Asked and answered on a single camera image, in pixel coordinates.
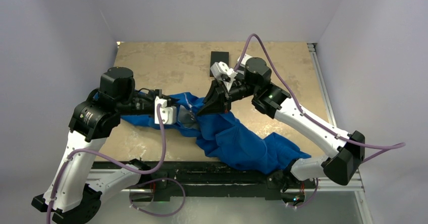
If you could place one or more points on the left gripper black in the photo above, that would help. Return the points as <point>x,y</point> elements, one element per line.
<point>158,92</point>

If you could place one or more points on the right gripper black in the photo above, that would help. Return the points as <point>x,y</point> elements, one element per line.
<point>217,99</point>

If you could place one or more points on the blue zip jacket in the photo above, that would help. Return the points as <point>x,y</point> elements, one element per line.
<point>193,138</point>

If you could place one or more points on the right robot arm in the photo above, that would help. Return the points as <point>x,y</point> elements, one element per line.
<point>341,159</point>

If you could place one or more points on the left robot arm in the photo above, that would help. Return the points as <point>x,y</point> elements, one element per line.
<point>71,198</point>

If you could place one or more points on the black flat block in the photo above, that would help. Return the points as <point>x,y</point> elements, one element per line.
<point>219,57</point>

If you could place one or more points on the white small box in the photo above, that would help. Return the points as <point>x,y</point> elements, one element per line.
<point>243,59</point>

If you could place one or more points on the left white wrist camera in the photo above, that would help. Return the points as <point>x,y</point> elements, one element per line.
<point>165,110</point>

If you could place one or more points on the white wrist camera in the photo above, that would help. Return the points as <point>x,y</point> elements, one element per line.
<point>165,110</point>
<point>222,72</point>

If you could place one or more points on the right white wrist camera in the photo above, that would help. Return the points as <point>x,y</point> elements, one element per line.
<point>222,72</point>

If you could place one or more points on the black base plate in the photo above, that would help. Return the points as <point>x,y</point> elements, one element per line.
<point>217,179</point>

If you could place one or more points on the right side aluminium rail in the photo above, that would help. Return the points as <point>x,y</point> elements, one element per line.
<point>326,99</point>

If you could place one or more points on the aluminium frame rail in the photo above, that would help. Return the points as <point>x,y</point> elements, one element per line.
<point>357,182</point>

